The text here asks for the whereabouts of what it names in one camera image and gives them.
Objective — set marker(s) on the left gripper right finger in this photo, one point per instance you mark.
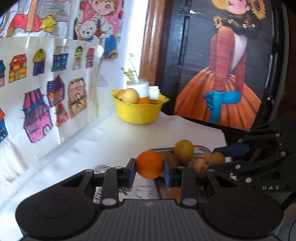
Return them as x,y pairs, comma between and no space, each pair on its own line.
183,178

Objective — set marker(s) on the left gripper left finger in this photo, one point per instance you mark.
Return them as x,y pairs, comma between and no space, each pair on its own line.
115,178

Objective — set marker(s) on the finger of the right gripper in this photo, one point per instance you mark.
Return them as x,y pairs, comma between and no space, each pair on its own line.
227,169
233,150

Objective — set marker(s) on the brown pear-like fruit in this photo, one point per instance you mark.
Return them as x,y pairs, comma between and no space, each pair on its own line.
215,158

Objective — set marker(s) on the small striped pepino melon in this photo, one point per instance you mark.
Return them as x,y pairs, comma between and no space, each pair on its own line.
199,164

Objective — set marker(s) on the round yellow-green mango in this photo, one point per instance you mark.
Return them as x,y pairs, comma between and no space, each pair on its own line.
184,151

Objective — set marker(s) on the orange tangerine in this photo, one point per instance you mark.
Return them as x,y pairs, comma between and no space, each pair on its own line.
149,164

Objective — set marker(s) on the large yellow-green mango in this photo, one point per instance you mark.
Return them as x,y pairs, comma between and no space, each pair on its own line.
173,193

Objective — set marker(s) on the brown kiwi fruit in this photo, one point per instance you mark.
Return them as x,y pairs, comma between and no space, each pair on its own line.
173,159

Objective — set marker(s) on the metal baking tray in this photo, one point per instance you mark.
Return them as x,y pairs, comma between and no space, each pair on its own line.
198,151

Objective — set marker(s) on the white printed table cloth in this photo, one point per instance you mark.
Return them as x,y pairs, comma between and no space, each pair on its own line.
111,142

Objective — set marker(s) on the yellow plastic bowl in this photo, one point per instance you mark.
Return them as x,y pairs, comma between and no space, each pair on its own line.
139,114

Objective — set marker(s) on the yellow pear in bowl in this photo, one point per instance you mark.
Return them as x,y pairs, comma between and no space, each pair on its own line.
129,95

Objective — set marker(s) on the white jar with flowers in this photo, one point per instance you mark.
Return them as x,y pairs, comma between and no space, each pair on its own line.
141,85

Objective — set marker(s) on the girl in orange dress poster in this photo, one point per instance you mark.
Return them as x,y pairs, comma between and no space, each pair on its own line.
226,63

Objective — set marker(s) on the houses drawing paper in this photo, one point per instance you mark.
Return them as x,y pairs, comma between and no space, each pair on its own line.
48,94

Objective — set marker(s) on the girl with bear drawing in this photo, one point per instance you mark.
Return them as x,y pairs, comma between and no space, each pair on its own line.
99,21

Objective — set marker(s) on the brown wooden door frame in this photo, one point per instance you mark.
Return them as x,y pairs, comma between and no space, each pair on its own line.
152,40

